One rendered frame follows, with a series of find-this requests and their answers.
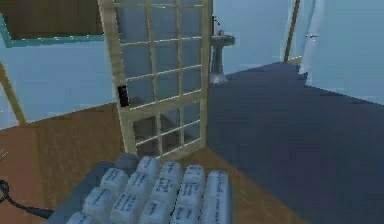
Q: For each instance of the teal framed brown picture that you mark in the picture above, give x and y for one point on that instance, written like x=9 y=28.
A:
x=50 y=18

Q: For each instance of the white room door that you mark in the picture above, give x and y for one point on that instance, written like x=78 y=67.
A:
x=311 y=50

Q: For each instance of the white and grey keyboard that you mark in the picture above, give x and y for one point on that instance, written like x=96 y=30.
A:
x=156 y=196

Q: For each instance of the black sink tap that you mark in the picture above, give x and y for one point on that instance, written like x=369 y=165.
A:
x=216 y=20

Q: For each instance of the beige glass-paned room door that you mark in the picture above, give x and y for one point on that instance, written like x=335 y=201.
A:
x=165 y=104

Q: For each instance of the grey pedestal sink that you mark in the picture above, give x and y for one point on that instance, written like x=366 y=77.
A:
x=218 y=56

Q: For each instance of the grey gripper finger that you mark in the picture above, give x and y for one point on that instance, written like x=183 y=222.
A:
x=23 y=208

